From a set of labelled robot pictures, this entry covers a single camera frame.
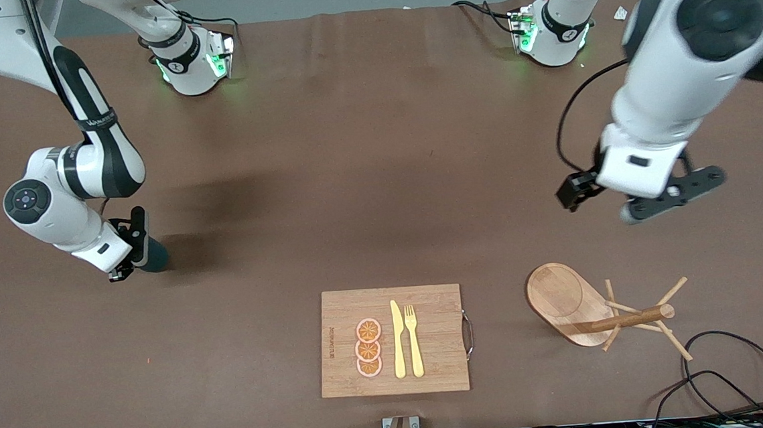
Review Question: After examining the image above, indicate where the teal cup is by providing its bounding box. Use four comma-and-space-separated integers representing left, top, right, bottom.
135, 233, 171, 274

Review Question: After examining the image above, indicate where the orange slice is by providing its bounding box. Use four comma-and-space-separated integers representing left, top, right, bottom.
354, 338, 383, 363
354, 317, 384, 344

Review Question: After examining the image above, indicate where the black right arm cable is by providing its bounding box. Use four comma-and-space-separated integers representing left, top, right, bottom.
21, 0, 91, 142

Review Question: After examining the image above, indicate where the bamboo cutting board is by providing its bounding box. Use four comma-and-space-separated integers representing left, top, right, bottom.
315, 282, 478, 401

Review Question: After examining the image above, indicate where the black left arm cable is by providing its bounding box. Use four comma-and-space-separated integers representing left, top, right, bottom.
551, 59, 638, 179

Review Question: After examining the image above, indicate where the black base cable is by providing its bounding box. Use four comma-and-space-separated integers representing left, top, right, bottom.
453, 0, 518, 38
141, 0, 240, 40

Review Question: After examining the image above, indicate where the black right base cable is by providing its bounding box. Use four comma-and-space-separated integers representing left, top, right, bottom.
141, 0, 240, 40

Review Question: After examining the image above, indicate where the black left base cable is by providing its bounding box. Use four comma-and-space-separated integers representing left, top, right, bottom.
453, 0, 518, 38

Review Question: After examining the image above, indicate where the yellow fork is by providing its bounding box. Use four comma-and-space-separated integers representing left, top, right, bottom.
404, 304, 426, 379

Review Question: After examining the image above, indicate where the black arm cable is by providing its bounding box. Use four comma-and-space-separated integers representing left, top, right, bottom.
21, 0, 91, 142
551, 59, 638, 179

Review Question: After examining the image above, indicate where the wooden cup rack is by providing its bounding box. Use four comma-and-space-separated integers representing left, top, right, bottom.
524, 253, 695, 373

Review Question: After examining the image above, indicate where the yellow knife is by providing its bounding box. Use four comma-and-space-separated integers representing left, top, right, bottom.
390, 299, 409, 380

